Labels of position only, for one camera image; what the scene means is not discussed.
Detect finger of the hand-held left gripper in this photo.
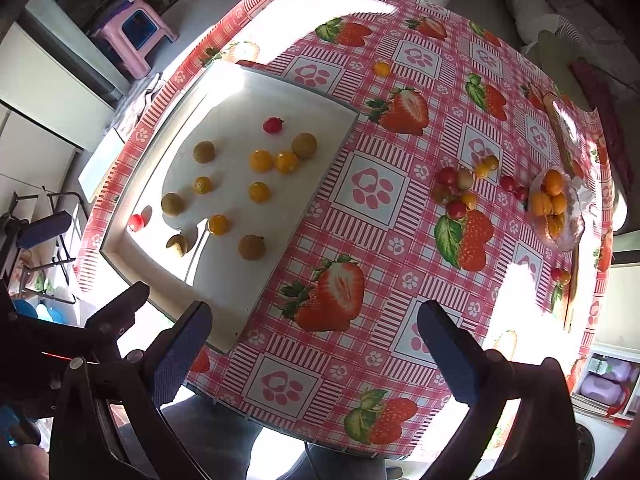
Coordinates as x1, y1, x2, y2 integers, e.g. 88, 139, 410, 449
85, 281, 151, 363
0, 211, 72, 281

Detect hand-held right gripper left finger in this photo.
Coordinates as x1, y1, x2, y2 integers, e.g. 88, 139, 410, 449
49, 301, 214, 480

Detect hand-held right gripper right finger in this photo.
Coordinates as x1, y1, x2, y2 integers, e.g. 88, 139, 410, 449
416, 300, 581, 480

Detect white rectangular tray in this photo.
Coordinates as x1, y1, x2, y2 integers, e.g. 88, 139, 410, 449
99, 60, 360, 353

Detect blue plastic basin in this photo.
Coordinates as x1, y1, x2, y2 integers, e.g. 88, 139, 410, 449
12, 297, 68, 323

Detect white cabinet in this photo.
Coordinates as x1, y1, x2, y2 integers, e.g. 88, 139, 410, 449
0, 20, 121, 201

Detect purple plastic container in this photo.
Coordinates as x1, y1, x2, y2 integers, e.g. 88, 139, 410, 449
582, 360, 633, 406

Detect strawberry print checked tablecloth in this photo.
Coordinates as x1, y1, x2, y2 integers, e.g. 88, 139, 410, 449
75, 0, 616, 461

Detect clear glass bowl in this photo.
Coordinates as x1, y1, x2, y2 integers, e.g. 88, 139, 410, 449
527, 167, 587, 253

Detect pink plastic stool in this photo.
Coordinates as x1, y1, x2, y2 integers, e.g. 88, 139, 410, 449
89, 0, 180, 80

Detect maroon cloth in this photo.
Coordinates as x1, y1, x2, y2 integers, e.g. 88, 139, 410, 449
570, 57, 636, 196

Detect striped pillow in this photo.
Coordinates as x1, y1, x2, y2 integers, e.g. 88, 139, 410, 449
555, 15, 583, 46

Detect cream sofa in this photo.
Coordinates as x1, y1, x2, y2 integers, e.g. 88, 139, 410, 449
480, 0, 640, 171

